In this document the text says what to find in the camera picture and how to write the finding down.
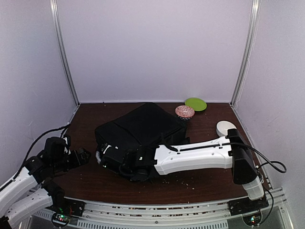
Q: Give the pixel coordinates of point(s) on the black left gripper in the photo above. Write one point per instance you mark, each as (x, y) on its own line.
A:
(77, 162)

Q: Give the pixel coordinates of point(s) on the white bowl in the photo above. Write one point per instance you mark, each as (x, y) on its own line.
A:
(222, 127)

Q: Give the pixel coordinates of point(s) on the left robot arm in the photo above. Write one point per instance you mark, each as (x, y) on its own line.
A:
(32, 188)

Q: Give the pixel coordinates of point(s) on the black student backpack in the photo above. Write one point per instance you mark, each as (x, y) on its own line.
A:
(127, 145)

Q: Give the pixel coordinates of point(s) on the green plate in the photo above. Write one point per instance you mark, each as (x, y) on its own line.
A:
(196, 104)

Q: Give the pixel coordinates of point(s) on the right aluminium frame post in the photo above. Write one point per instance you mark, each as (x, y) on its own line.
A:
(247, 52)

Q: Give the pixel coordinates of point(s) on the red patterned bowl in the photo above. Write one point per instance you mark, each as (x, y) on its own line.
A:
(184, 112)

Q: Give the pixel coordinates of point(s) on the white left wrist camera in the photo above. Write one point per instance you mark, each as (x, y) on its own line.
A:
(67, 140)

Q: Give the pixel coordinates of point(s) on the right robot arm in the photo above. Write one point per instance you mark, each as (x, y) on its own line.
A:
(226, 152)

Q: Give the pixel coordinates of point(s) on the left aluminium frame post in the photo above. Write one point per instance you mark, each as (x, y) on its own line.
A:
(63, 55)

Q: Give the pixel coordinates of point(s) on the aluminium frame post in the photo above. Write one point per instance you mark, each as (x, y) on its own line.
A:
(247, 52)
(63, 55)

